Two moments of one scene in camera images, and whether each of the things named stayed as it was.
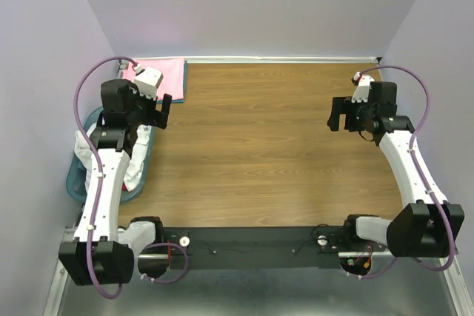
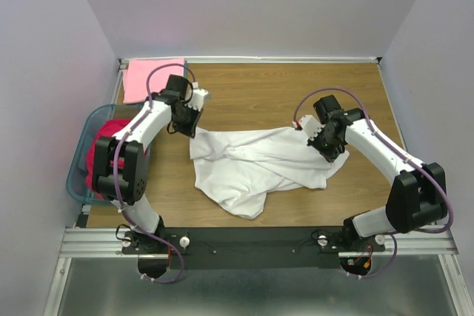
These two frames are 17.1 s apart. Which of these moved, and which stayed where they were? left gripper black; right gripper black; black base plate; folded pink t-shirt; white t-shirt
Moved: right gripper black; white t-shirt; left gripper black
Stayed: folded pink t-shirt; black base plate
